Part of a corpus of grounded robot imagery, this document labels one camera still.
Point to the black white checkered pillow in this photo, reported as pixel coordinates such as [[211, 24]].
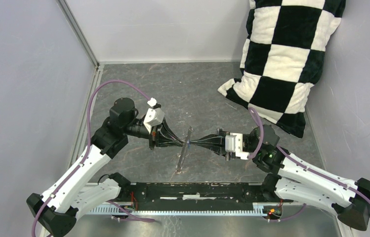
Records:
[[283, 58]]

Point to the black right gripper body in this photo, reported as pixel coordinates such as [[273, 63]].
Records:
[[219, 132]]

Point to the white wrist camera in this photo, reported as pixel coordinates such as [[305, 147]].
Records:
[[154, 116], [234, 147]]

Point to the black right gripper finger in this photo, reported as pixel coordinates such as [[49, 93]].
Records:
[[214, 147], [209, 139]]

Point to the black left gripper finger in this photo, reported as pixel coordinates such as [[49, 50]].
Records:
[[170, 143], [173, 132]]

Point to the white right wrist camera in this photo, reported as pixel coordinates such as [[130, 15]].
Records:
[[234, 147]]

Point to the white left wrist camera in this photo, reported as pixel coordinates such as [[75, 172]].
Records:
[[154, 116]]

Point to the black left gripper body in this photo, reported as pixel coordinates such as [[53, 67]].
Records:
[[155, 136]]

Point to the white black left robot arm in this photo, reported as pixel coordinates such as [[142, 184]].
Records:
[[59, 207]]

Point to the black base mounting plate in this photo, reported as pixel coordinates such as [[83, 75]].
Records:
[[194, 196]]

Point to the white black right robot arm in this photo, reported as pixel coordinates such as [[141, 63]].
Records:
[[291, 178]]

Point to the aluminium frame rail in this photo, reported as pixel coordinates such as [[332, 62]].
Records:
[[80, 139]]

